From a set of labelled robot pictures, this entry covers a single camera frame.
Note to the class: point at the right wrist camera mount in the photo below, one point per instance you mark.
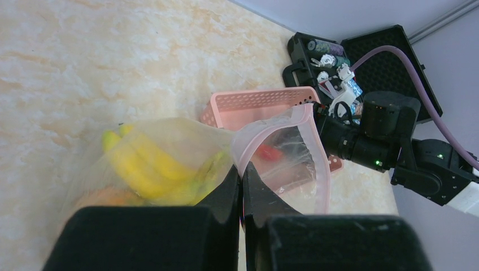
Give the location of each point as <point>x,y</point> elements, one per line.
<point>343,88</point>

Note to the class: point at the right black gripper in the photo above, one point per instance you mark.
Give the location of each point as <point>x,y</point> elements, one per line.
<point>382,140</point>

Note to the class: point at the red apple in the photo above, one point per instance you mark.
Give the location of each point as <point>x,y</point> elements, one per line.
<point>269,153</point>

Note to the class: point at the black poker chip case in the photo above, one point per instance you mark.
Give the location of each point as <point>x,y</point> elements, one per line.
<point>382,72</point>

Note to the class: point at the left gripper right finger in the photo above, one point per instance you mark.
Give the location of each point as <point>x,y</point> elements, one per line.
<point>278,237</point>

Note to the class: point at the clear zip top bag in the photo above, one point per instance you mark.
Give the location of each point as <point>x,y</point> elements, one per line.
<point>301,178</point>

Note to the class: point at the yellow banana bunch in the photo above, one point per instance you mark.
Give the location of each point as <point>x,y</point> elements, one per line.
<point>155,175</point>

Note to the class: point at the pink plastic basket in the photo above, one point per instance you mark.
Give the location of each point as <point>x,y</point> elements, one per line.
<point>232,110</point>

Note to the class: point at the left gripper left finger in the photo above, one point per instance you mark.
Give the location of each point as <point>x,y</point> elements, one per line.
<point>200,237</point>

